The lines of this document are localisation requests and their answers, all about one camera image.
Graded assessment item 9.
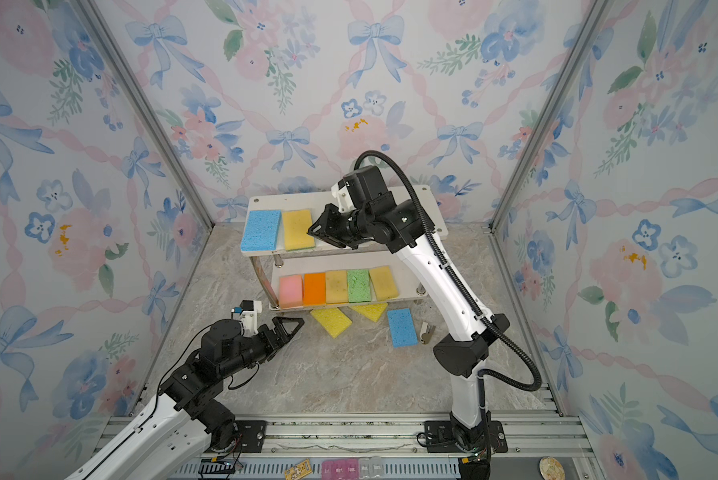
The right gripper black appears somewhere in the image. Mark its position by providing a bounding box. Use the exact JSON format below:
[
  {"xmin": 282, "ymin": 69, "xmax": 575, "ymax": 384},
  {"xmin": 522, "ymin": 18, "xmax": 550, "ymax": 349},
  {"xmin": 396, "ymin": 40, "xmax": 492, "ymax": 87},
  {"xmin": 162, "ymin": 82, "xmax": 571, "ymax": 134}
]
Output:
[{"xmin": 308, "ymin": 202, "xmax": 377, "ymax": 248}]

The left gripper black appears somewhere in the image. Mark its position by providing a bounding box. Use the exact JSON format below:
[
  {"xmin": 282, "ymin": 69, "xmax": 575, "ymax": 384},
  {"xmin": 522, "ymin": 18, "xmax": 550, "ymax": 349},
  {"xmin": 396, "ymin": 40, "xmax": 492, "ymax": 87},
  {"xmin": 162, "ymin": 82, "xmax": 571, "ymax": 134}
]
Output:
[{"xmin": 222, "ymin": 315, "xmax": 303, "ymax": 380}]

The yellow sponge bottom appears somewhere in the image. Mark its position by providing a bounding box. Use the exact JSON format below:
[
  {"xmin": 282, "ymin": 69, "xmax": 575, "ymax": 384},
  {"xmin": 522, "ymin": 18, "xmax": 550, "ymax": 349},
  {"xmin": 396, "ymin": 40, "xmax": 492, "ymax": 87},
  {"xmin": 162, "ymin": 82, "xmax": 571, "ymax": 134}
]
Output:
[{"xmin": 325, "ymin": 270, "xmax": 349, "ymax": 304}]

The white two-tier shelf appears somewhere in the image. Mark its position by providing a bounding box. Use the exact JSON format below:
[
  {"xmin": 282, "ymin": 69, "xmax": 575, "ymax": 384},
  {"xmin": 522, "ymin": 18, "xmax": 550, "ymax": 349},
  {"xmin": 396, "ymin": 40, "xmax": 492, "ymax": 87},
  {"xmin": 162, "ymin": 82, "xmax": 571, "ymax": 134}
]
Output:
[{"xmin": 239, "ymin": 185, "xmax": 450, "ymax": 312}]

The green sponge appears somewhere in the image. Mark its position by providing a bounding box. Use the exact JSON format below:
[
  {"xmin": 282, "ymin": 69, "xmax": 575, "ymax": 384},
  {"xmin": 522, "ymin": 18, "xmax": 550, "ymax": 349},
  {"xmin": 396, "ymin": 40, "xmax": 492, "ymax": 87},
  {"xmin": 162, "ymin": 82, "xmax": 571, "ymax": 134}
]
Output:
[{"xmin": 347, "ymin": 269, "xmax": 372, "ymax": 303}]

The blue sponge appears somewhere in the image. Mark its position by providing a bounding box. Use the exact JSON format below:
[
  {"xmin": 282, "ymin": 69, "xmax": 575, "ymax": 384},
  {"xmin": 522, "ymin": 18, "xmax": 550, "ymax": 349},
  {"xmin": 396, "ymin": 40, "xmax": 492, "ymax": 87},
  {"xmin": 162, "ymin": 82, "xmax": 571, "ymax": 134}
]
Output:
[
  {"xmin": 387, "ymin": 308, "xmax": 419, "ymax": 348},
  {"xmin": 240, "ymin": 210, "xmax": 281, "ymax": 253}
]

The dark yellow sponge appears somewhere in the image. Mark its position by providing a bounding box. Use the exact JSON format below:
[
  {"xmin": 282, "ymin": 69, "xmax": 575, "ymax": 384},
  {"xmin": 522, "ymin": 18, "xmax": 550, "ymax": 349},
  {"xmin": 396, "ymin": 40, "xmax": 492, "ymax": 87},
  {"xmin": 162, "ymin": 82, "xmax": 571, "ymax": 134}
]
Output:
[{"xmin": 369, "ymin": 266, "xmax": 399, "ymax": 301}]

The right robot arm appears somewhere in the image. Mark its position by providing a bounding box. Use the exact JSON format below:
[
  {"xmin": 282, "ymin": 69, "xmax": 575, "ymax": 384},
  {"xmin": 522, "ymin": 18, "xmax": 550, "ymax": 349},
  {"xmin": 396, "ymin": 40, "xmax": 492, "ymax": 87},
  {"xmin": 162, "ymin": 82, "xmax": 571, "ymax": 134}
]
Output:
[{"xmin": 308, "ymin": 166, "xmax": 495, "ymax": 452}]

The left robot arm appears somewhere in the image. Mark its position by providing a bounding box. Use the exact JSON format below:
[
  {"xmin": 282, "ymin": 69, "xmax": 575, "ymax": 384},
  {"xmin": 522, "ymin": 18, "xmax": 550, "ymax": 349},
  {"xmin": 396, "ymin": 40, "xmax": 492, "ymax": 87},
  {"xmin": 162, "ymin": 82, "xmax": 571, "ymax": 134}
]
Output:
[{"xmin": 68, "ymin": 316, "xmax": 305, "ymax": 479}]

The yellow patterned card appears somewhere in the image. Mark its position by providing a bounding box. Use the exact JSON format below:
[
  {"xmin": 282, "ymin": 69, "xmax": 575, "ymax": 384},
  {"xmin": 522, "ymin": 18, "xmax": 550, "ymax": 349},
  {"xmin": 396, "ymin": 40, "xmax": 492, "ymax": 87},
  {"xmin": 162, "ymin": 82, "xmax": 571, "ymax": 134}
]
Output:
[{"xmin": 284, "ymin": 459, "xmax": 313, "ymax": 480}]

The pink plastic box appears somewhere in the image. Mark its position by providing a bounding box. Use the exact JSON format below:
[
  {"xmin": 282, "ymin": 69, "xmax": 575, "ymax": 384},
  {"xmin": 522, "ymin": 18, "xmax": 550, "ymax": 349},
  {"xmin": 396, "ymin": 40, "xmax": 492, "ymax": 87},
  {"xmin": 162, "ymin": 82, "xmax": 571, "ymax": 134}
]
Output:
[{"xmin": 321, "ymin": 458, "xmax": 360, "ymax": 480}]

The clear plastic box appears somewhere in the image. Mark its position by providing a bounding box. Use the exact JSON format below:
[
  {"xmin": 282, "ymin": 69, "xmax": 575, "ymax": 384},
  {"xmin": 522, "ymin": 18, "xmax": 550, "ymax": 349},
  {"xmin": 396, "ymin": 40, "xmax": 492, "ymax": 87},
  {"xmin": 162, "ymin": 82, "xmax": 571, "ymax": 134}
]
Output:
[{"xmin": 358, "ymin": 456, "xmax": 385, "ymax": 480}]

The round patterned disc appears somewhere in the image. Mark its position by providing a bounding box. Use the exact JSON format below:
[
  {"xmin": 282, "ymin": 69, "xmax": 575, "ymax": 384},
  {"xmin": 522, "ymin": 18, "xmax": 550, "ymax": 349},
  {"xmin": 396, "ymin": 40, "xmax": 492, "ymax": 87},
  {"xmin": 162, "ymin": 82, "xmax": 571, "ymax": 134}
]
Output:
[{"xmin": 539, "ymin": 457, "xmax": 566, "ymax": 480}]

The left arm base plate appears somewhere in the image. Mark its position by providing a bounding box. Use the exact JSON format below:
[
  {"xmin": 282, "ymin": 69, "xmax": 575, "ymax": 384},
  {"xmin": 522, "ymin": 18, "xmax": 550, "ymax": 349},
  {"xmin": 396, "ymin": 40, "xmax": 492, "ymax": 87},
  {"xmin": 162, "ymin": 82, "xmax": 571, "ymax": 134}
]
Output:
[{"xmin": 210, "ymin": 420, "xmax": 268, "ymax": 454}]

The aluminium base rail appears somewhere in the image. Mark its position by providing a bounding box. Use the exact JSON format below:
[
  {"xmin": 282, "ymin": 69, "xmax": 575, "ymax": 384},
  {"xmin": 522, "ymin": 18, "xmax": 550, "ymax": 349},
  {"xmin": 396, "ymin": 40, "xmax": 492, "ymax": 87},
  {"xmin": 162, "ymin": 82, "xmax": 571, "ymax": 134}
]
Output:
[{"xmin": 92, "ymin": 411, "xmax": 604, "ymax": 479}]

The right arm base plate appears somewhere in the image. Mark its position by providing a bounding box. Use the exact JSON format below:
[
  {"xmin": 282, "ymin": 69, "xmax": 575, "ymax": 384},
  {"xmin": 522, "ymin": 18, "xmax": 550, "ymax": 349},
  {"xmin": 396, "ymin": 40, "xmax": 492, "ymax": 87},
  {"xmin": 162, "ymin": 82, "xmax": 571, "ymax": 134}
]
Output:
[{"xmin": 417, "ymin": 420, "xmax": 509, "ymax": 455}]

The black corrugated cable hose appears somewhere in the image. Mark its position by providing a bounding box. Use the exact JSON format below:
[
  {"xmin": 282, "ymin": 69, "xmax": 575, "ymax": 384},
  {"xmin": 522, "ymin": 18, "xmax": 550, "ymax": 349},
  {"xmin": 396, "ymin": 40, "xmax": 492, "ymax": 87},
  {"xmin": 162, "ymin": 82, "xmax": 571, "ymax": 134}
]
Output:
[{"xmin": 353, "ymin": 150, "xmax": 543, "ymax": 393}]

